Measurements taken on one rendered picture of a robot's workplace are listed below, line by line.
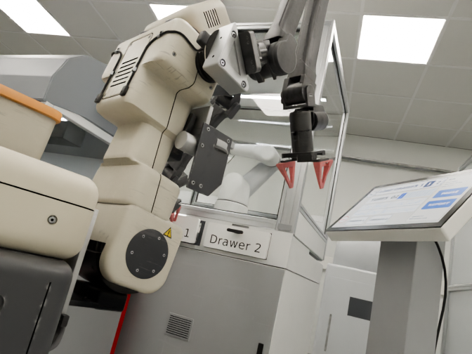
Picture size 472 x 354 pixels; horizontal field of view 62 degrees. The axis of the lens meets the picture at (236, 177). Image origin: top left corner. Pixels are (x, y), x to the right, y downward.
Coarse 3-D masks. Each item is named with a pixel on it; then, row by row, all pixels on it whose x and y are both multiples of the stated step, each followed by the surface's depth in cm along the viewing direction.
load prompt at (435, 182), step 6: (432, 180) 131; (438, 180) 128; (444, 180) 126; (396, 186) 146; (402, 186) 142; (408, 186) 139; (414, 186) 135; (420, 186) 133; (426, 186) 129; (432, 186) 127; (378, 192) 151; (384, 192) 147; (390, 192) 144
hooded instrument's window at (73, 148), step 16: (64, 128) 219; (80, 128) 230; (48, 144) 211; (64, 144) 221; (80, 144) 232; (96, 144) 244; (48, 160) 212; (64, 160) 222; (80, 160) 233; (96, 160) 245
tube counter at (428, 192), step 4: (432, 188) 125; (436, 188) 123; (404, 192) 136; (408, 192) 134; (412, 192) 132; (416, 192) 130; (420, 192) 128; (424, 192) 126; (428, 192) 124; (432, 192) 122; (392, 196) 140; (396, 196) 137; (400, 196) 135; (404, 196) 133; (408, 196) 131; (412, 196) 129; (416, 196) 127; (420, 196) 125; (388, 200) 138
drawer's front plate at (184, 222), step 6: (174, 216) 176; (180, 216) 176; (186, 216) 174; (174, 222) 176; (180, 222) 175; (186, 222) 174; (192, 222) 172; (198, 222) 172; (186, 228) 173; (192, 228) 172; (198, 228) 172; (192, 234) 171; (186, 240) 171; (192, 240) 170
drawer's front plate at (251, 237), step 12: (216, 228) 173; (240, 228) 169; (204, 240) 173; (228, 240) 169; (240, 240) 168; (252, 240) 166; (264, 240) 164; (240, 252) 166; (252, 252) 164; (264, 252) 162
